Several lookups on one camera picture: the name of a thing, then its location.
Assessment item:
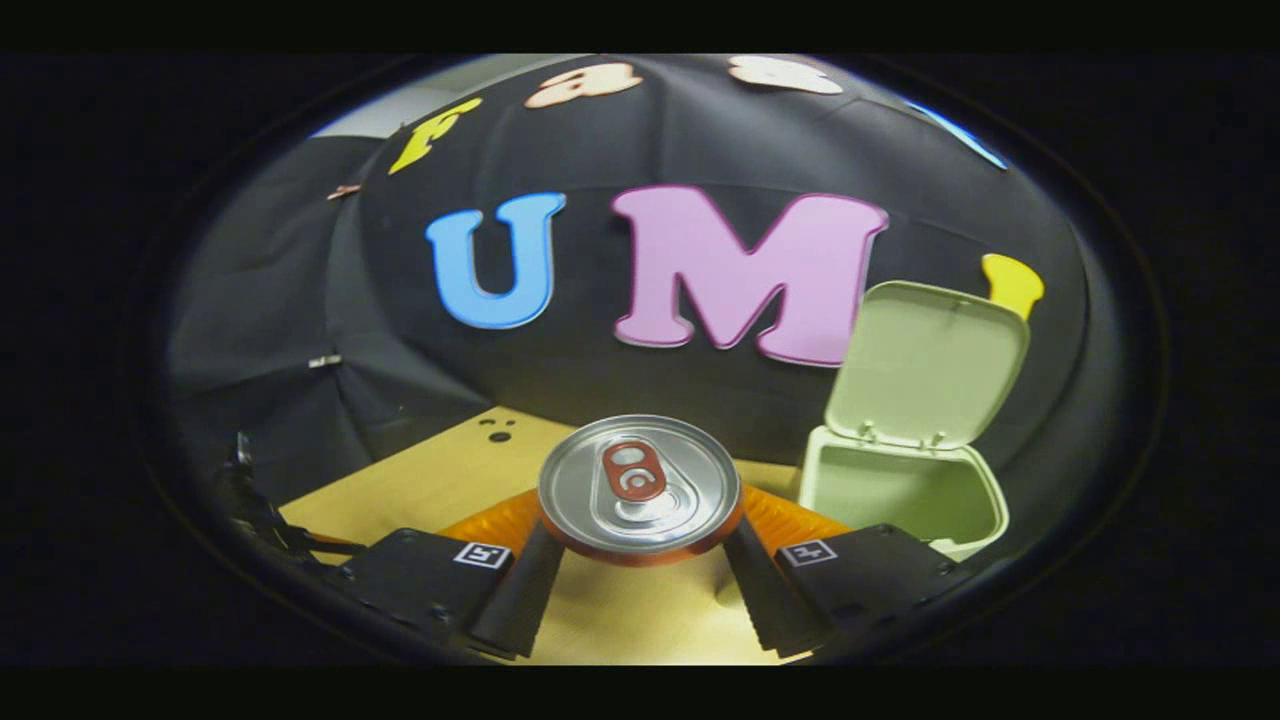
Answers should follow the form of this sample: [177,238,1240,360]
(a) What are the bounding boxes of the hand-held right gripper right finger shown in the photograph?
[722,485,976,659]

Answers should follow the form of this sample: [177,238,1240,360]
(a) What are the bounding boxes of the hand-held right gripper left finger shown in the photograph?
[335,488,567,661]

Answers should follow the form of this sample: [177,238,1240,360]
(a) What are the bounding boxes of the orange pop can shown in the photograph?
[537,414,746,568]

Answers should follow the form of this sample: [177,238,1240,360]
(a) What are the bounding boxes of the cream desktop garbage bin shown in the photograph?
[797,280,1031,563]

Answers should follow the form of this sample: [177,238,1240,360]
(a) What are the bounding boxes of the wooden desktop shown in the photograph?
[278,405,1001,666]

